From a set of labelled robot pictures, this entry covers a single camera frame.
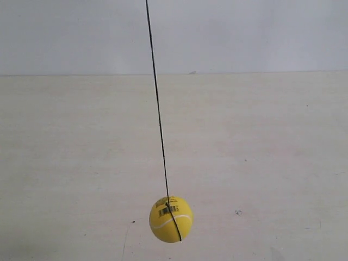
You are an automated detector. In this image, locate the yellow tennis ball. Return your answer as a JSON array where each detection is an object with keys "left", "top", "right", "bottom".
[{"left": 149, "top": 196, "right": 194, "bottom": 243}]

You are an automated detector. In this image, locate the black hanging string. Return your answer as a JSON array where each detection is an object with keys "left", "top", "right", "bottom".
[{"left": 145, "top": 0, "right": 183, "bottom": 243}]

